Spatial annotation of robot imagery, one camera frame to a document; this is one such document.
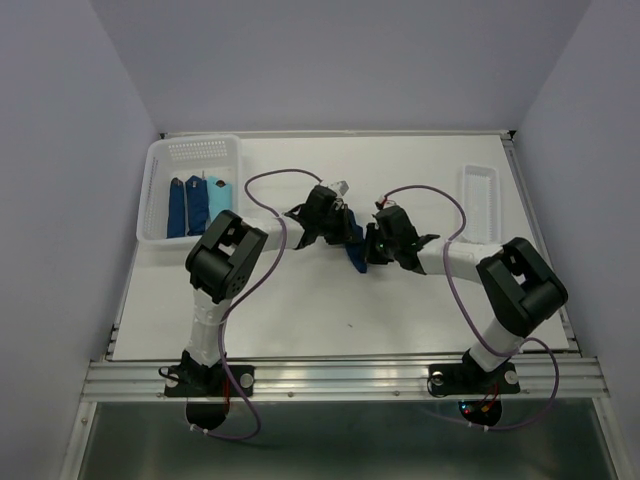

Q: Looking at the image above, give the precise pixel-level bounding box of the dark blue paper napkin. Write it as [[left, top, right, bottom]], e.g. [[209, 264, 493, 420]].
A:
[[344, 210, 368, 274]]

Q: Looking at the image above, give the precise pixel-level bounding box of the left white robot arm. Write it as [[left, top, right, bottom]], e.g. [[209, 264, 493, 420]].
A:
[[159, 181, 356, 397]]

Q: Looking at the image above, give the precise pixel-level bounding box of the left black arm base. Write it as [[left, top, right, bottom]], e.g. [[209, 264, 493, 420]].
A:
[[158, 363, 255, 434]]

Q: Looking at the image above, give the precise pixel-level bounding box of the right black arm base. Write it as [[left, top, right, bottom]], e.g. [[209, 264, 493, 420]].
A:
[[427, 361, 521, 427]]

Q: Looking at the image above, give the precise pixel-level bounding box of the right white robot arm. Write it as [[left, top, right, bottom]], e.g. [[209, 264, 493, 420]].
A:
[[364, 206, 568, 396]]

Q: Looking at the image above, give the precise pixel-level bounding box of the light blue napkin roll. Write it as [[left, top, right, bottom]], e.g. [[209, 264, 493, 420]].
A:
[[206, 176, 233, 220]]

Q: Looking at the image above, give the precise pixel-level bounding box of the dark blue napkin roll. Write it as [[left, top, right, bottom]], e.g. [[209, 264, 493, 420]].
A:
[[166, 177, 186, 239], [185, 175, 209, 236]]

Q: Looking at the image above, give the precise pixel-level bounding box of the white utensil tray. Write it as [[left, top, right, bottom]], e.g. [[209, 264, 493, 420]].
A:
[[461, 164, 502, 244]]

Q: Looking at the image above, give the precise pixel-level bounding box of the white perforated plastic basket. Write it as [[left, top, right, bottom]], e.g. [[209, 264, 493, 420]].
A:
[[136, 134, 245, 247]]

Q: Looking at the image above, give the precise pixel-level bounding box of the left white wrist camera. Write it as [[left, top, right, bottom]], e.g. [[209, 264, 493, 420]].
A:
[[329, 180, 349, 197]]

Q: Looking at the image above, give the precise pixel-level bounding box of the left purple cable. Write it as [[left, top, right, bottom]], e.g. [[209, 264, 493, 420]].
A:
[[187, 169, 326, 441]]

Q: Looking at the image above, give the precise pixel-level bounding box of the purple cable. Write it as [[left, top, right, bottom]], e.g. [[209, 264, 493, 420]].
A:
[[187, 169, 326, 441], [374, 185, 561, 434]]

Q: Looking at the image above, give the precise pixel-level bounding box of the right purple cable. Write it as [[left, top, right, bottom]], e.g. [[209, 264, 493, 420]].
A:
[[374, 185, 561, 434]]

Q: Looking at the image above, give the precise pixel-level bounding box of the aluminium front rail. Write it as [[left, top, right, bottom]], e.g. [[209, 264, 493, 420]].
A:
[[80, 353, 610, 403]]

